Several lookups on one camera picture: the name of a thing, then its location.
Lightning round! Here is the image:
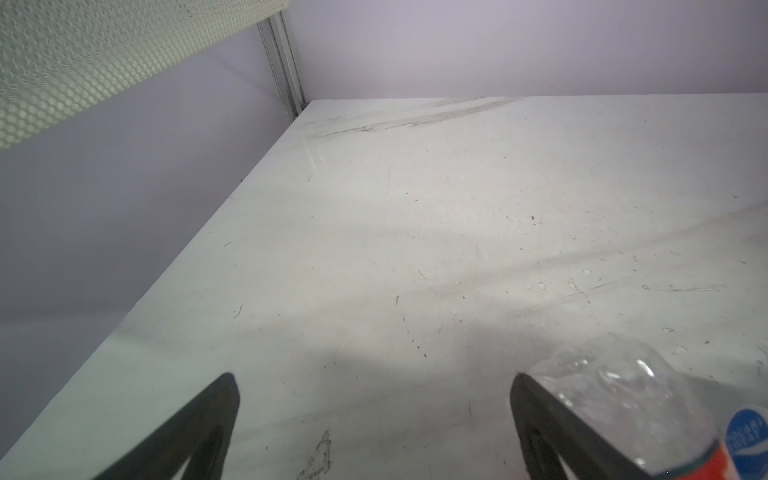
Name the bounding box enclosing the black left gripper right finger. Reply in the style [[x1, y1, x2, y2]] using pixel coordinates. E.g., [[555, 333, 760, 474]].
[[509, 373, 651, 480]]

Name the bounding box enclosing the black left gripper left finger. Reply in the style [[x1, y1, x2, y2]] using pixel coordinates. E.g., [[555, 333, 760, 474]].
[[96, 372, 240, 479]]

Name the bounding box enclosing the clear bottle red white label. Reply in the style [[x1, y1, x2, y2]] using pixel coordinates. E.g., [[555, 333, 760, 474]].
[[525, 335, 767, 479]]

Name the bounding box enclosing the white mesh wall shelf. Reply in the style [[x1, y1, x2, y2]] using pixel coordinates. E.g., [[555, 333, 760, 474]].
[[1, 0, 289, 150]]

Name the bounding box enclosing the aluminium frame post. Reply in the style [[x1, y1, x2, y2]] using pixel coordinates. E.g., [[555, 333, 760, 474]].
[[258, 11, 309, 124]]

